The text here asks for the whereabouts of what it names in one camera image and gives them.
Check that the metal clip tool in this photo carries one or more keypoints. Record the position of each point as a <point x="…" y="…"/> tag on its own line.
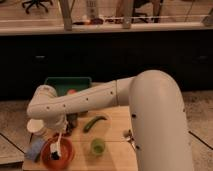
<point x="129" y="138"/>

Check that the green cucumber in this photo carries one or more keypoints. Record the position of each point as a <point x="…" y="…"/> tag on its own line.
<point x="90" y="124"/>

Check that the white cup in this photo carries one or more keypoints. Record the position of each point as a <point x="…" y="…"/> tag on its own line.
<point x="36" y="127"/>

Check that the green cup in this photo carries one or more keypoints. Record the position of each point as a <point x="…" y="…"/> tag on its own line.
<point x="97" y="146"/>

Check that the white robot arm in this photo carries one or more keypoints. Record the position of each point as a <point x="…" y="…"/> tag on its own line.
<point x="157" y="112"/>

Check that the green bin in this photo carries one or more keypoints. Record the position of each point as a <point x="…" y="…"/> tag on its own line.
<point x="64" y="84"/>

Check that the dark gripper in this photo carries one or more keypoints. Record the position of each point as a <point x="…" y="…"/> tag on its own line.
<point x="72" y="122"/>

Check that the black office chair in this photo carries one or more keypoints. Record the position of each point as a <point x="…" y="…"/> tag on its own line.
<point x="29" y="3"/>

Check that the orange red object in bin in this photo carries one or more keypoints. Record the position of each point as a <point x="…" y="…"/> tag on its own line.
<point x="71" y="91"/>

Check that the red bowl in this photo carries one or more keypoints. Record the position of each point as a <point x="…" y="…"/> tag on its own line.
<point x="67" y="155"/>

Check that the white dish brush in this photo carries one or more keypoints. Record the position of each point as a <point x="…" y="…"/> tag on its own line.
<point x="55" y="148"/>

